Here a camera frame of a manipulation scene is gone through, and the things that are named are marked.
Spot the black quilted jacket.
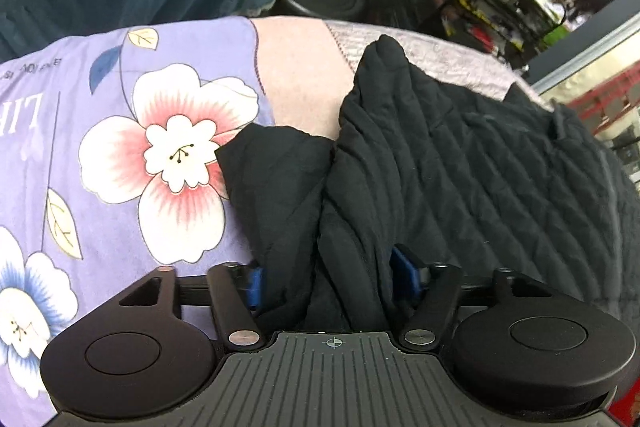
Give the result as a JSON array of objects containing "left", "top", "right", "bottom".
[{"left": 214, "top": 33, "right": 640, "bottom": 333}]

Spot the lilac floral blanket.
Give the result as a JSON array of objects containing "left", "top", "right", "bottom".
[{"left": 1, "top": 16, "right": 272, "bottom": 426}]

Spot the pink white bed sheet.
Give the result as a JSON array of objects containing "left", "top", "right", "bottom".
[{"left": 250, "top": 16, "right": 550, "bottom": 140}]

